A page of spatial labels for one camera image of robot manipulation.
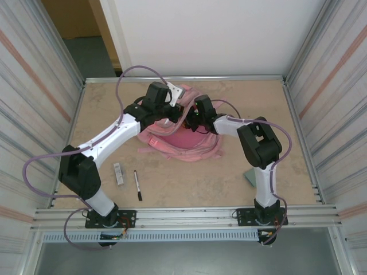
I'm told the pink backpack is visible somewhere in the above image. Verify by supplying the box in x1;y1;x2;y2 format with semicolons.
136;82;224;163

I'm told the grey green pouch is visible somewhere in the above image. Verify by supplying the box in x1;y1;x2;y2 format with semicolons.
243;168;257;187

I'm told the black white marker pen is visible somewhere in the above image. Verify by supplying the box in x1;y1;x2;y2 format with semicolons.
132;170;143;202

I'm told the small grey white stationery pack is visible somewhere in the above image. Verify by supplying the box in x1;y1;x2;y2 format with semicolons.
113;162;126;187

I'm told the brown wooden door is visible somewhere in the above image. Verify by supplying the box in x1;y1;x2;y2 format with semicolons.
40;0;123;71

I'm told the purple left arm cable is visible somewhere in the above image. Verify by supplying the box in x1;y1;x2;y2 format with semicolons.
22;65;170;252

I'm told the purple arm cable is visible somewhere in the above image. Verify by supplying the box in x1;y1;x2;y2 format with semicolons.
22;65;170;252
210;99;293;246

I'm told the aluminium table frame wall rail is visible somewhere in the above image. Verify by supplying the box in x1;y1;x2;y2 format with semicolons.
84;75;287;84

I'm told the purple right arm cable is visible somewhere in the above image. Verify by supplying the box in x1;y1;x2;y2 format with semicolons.
210;99;293;246

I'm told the aluminium table frame side rail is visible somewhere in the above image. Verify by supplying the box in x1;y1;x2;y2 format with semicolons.
282;80;326;205
51;80;88;209

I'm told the aluminium table frame long rail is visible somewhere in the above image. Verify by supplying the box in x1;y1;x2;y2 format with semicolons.
33;205;343;230

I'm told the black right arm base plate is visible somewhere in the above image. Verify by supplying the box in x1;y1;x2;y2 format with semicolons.
235;208;288;227

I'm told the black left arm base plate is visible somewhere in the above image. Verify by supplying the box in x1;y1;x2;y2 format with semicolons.
85;210;137;229

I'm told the white slotted cable duct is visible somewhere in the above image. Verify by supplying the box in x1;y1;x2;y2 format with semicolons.
42;230;260;243

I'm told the aluminium corner post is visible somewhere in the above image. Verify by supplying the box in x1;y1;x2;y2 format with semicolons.
34;0;87;85
283;0;339;84

